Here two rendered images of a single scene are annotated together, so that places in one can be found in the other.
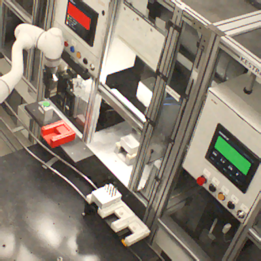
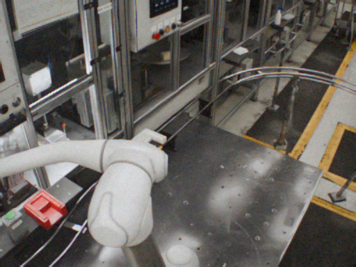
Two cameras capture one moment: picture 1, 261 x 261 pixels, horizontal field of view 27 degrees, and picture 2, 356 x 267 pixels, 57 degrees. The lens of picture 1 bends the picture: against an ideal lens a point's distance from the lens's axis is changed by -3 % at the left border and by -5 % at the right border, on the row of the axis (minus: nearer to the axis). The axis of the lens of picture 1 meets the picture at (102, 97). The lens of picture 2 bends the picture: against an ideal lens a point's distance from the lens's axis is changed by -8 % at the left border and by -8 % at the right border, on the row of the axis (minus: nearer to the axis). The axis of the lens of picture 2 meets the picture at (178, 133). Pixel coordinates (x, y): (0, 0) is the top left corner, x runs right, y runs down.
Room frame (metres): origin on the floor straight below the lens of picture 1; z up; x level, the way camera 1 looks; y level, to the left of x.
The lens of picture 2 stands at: (1.98, 1.26, 2.11)
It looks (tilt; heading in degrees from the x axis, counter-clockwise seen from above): 38 degrees down; 257
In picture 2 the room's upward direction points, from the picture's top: 2 degrees clockwise
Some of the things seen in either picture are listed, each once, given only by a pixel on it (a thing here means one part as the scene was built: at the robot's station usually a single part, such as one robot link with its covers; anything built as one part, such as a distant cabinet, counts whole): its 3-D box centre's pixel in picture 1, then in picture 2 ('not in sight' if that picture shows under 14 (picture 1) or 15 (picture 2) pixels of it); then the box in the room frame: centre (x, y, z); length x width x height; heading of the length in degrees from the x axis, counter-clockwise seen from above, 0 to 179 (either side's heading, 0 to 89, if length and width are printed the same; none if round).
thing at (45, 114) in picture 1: (46, 111); (13, 224); (2.45, 0.30, 0.97); 0.08 x 0.08 x 0.12; 44
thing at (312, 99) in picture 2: not in sight; (334, 53); (-1.51, -3.00, 0.01); 5.85 x 0.59 x 0.01; 44
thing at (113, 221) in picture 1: (116, 218); (136, 154); (1.87, -0.20, 0.84); 0.36 x 0.14 x 0.10; 44
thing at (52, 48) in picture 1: (51, 41); not in sight; (2.45, 0.32, 1.46); 0.13 x 0.11 x 0.16; 69
